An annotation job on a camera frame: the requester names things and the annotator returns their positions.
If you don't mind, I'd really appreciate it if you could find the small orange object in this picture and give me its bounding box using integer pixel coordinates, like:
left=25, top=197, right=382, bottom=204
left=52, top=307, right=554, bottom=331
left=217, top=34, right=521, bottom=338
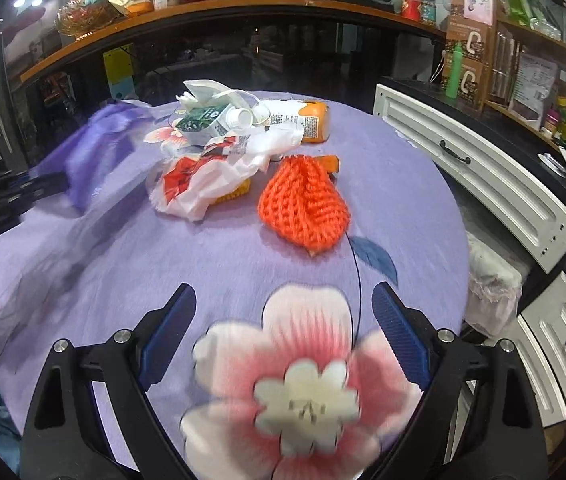
left=315, top=154, right=340, bottom=181

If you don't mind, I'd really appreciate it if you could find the white plastic bag red print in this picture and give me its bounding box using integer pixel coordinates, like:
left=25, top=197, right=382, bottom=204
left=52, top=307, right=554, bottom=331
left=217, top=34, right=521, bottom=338
left=145, top=122, right=306, bottom=223

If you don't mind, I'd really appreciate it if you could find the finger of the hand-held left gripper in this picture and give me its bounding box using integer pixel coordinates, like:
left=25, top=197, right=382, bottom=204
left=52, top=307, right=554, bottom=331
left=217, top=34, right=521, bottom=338
left=15, top=171, right=70, bottom=206

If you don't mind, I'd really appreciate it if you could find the wooden shelf rack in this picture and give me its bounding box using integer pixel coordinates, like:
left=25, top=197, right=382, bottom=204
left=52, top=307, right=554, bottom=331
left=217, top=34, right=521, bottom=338
left=483, top=0, right=566, bottom=161

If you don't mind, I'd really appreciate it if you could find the orange bottle with white label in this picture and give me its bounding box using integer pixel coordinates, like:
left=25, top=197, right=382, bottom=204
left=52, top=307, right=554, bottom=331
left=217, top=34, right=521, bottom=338
left=263, top=100, right=332, bottom=145

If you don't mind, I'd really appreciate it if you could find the yellow knitted piece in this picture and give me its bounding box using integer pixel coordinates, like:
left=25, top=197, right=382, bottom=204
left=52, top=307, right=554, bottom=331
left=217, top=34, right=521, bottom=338
left=210, top=177, right=253, bottom=207

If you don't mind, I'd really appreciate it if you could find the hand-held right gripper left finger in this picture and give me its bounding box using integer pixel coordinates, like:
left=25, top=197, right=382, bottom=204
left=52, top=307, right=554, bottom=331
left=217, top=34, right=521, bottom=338
left=22, top=283, right=198, bottom=480

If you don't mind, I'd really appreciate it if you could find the yellow and blue card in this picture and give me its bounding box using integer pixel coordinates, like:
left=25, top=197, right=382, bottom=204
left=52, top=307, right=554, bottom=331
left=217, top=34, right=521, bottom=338
left=103, top=47, right=136, bottom=101

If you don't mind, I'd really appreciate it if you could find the green and white carton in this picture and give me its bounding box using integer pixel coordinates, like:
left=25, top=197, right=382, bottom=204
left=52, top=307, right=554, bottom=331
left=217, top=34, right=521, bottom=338
left=170, top=102, right=234, bottom=146

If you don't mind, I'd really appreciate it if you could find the green and yellow bottle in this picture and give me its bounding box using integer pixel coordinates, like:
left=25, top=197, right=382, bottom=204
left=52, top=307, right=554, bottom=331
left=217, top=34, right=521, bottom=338
left=553, top=92, right=566, bottom=146

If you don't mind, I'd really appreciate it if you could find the white cabinet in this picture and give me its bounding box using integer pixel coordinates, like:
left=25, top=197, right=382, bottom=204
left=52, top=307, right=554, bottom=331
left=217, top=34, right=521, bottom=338
left=373, top=82, right=566, bottom=428

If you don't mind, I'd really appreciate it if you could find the orange knitted pouch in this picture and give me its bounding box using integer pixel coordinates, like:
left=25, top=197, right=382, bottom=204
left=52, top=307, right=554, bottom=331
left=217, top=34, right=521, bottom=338
left=257, top=155, right=351, bottom=255

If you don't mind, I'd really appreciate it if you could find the packet with white label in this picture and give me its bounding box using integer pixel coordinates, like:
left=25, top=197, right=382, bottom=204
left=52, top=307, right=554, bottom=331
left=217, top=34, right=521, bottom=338
left=510, top=52, right=559, bottom=121

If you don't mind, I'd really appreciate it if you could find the clear plastic cup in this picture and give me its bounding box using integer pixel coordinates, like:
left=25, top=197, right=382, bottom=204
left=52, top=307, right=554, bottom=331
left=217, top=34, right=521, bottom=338
left=250, top=100, right=274, bottom=128

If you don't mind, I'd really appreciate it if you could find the brown box with hook picture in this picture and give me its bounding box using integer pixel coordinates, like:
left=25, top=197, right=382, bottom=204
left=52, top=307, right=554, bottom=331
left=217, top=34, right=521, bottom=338
left=443, top=57, right=486, bottom=107
left=447, top=22, right=491, bottom=66

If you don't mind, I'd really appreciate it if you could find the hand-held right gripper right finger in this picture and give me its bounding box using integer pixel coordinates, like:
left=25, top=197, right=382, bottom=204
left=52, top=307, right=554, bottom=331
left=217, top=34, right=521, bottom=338
left=363, top=283, right=548, bottom=480

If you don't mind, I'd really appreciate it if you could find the wooden edged display counter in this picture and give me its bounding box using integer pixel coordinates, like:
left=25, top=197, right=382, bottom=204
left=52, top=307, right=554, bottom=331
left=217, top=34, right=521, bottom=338
left=10, top=0, right=449, bottom=171

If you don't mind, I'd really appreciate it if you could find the purple floral tablecloth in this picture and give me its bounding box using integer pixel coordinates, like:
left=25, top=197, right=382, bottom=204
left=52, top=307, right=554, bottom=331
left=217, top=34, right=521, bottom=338
left=0, top=95, right=469, bottom=480

